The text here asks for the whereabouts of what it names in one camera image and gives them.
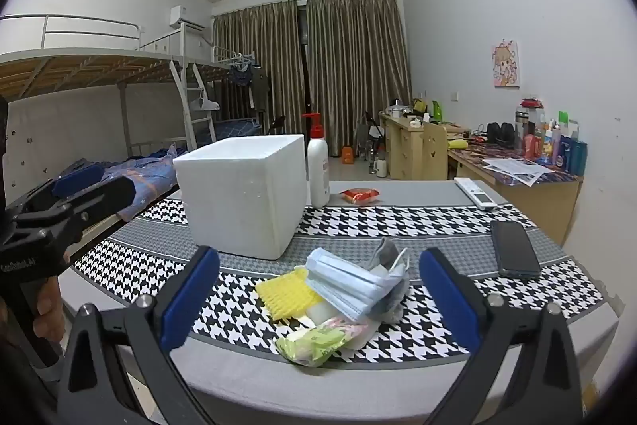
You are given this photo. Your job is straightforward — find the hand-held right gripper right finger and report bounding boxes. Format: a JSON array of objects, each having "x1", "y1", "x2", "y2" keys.
[{"x1": 418, "y1": 247, "x2": 583, "y2": 425}]

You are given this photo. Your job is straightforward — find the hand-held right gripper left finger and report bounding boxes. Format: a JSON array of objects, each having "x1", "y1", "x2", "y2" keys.
[{"x1": 57, "y1": 245, "x2": 222, "y2": 425}]

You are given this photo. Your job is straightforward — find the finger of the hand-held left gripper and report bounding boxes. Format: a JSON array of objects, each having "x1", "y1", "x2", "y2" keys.
[
  {"x1": 20, "y1": 176, "x2": 136, "y2": 239},
  {"x1": 10, "y1": 163, "x2": 105, "y2": 219}
]

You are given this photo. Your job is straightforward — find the grey sock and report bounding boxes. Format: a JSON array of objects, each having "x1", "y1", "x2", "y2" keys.
[{"x1": 368, "y1": 237, "x2": 411, "y2": 323}]

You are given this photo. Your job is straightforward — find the yellow sponge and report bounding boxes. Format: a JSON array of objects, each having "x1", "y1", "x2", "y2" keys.
[{"x1": 255, "y1": 268, "x2": 324, "y2": 321}]

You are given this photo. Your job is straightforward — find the stack of blue face masks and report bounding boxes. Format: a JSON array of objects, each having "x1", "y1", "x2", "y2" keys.
[{"x1": 305, "y1": 247, "x2": 411, "y2": 323}]

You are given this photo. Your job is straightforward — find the white foam box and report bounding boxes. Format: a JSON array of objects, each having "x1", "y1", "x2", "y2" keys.
[{"x1": 172, "y1": 135, "x2": 307, "y2": 260}]

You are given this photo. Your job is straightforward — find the green tissue pack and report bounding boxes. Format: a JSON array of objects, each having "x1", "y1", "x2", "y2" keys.
[{"x1": 276, "y1": 320, "x2": 349, "y2": 367}]

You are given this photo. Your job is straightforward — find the person's left hand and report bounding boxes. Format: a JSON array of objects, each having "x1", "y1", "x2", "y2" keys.
[{"x1": 31, "y1": 278, "x2": 65, "y2": 346}]

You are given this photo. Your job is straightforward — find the blue plaid quilt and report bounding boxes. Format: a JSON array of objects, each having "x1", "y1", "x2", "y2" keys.
[{"x1": 64, "y1": 143, "x2": 190, "y2": 207}]

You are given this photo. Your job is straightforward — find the black smartphone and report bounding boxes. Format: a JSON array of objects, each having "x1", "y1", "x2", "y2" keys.
[{"x1": 490, "y1": 220, "x2": 541, "y2": 279}]

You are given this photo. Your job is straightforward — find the houndstooth tablecloth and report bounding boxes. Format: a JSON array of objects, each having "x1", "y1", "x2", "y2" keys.
[{"x1": 62, "y1": 180, "x2": 620, "y2": 425}]

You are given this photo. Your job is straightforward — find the white remote control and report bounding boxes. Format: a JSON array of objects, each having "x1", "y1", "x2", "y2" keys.
[{"x1": 454, "y1": 177, "x2": 498, "y2": 211}]

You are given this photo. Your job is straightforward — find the white bed ladder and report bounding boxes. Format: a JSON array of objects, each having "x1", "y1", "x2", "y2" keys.
[{"x1": 169, "y1": 59, "x2": 217, "y2": 152}]

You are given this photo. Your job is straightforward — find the metal bunk bed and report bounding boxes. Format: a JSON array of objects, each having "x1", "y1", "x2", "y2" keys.
[
  {"x1": 0, "y1": 13, "x2": 192, "y2": 227},
  {"x1": 182, "y1": 22, "x2": 267, "y2": 147}
]

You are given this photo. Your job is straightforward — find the white foam block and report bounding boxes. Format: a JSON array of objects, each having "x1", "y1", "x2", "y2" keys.
[{"x1": 305, "y1": 300, "x2": 340, "y2": 325}]

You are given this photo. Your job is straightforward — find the red snack packet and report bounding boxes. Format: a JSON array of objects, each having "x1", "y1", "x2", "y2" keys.
[{"x1": 340, "y1": 187, "x2": 380, "y2": 206}]

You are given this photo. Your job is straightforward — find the wooden desk with patterned cover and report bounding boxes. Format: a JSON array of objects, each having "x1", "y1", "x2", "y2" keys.
[{"x1": 448, "y1": 141, "x2": 583, "y2": 247}]

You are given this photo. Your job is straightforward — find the printed paper sheets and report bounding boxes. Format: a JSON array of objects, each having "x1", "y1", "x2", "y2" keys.
[{"x1": 482, "y1": 157, "x2": 548, "y2": 186}]

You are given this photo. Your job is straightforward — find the wooden smiley chair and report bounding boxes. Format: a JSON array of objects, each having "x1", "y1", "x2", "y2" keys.
[{"x1": 422, "y1": 121, "x2": 449, "y2": 181}]

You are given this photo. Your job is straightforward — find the blue plaid mattress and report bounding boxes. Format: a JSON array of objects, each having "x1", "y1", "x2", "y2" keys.
[{"x1": 214, "y1": 116, "x2": 262, "y2": 134}]

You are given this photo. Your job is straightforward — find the light wooden desk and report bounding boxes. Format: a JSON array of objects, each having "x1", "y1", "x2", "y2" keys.
[{"x1": 379, "y1": 112, "x2": 471, "y2": 181}]

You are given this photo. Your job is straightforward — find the white lotion pump bottle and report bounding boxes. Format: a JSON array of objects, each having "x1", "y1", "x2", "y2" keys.
[{"x1": 302, "y1": 112, "x2": 330, "y2": 208}]

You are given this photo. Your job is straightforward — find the dark hanging clothes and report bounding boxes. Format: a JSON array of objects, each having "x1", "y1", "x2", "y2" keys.
[{"x1": 229, "y1": 61, "x2": 270, "y2": 107}]

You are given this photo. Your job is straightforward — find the cluster of toiletry bottles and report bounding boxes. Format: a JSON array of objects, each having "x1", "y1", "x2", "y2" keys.
[{"x1": 515, "y1": 96, "x2": 588, "y2": 177}]

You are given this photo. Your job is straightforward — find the white air conditioner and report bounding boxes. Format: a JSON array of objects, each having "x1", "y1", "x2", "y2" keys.
[{"x1": 169, "y1": 5, "x2": 206, "y2": 31}]

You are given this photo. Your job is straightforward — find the brown curtain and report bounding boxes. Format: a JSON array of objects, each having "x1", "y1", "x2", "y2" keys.
[
  {"x1": 213, "y1": 0, "x2": 305, "y2": 147},
  {"x1": 305, "y1": 0, "x2": 414, "y2": 152}
]

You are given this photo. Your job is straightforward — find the cartoon wall poster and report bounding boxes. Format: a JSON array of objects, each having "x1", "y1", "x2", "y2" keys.
[{"x1": 492, "y1": 41, "x2": 521, "y2": 90}]

